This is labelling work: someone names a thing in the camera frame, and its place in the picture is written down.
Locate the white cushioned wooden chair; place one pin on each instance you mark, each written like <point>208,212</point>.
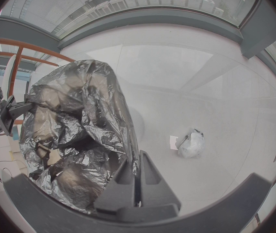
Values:
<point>9,76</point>

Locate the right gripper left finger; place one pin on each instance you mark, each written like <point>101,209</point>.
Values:
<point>118,193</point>

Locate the grey trash bin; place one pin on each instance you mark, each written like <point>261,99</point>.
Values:
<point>138,127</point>

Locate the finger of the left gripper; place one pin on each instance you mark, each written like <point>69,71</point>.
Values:
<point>21,107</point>

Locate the window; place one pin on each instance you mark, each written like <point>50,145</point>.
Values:
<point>152,16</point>

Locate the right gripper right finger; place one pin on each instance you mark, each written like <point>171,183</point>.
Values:
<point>155,190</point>

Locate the crumpled white plastic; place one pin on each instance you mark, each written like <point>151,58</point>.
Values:
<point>192,144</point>

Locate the black plastic bag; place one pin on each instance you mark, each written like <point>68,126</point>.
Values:
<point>79,105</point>

